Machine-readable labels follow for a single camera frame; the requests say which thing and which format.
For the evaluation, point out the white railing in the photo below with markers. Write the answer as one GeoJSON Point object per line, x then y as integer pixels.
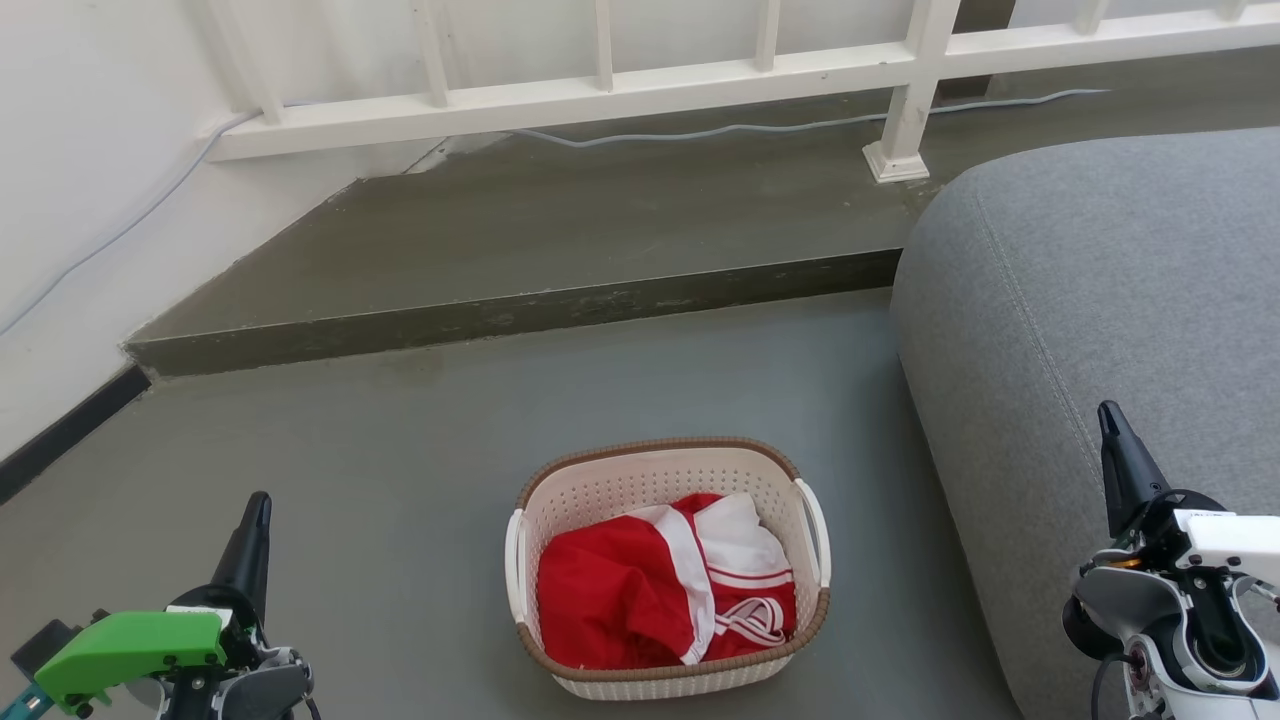
{"type": "Point", "coordinates": [600, 92]}

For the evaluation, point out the teal left camera connector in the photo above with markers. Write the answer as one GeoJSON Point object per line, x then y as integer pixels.
{"type": "Point", "coordinates": [30, 703]}

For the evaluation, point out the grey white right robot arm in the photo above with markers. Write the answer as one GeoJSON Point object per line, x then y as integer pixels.
{"type": "Point", "coordinates": [1115, 600]}

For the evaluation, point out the red garment with white stripe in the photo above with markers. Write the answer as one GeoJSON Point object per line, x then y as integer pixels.
{"type": "Point", "coordinates": [600, 590]}

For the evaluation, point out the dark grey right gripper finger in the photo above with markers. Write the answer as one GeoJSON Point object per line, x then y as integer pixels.
{"type": "Point", "coordinates": [1128, 470]}

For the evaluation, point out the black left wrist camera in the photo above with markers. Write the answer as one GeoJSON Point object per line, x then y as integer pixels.
{"type": "Point", "coordinates": [45, 642]}

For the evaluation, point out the white plastic laundry basket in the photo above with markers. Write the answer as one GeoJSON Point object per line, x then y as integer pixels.
{"type": "Point", "coordinates": [640, 480]}

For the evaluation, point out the white garment with red stripes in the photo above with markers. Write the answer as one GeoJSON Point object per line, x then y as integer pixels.
{"type": "Point", "coordinates": [742, 540]}

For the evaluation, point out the black baseboard strip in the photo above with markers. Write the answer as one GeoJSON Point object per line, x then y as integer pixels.
{"type": "Point", "coordinates": [70, 430]}

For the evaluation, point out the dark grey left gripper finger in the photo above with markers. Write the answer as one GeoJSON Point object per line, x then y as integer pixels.
{"type": "Point", "coordinates": [248, 560]}

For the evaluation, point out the grey fabric sofa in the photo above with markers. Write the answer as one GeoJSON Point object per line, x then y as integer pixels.
{"type": "Point", "coordinates": [1100, 300]}

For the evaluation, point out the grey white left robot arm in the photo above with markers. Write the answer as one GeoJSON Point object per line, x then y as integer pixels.
{"type": "Point", "coordinates": [262, 692]}

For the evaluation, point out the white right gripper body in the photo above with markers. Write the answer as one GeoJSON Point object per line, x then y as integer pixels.
{"type": "Point", "coordinates": [1235, 540]}

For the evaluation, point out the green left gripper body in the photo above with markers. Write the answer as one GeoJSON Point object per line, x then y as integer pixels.
{"type": "Point", "coordinates": [130, 645]}

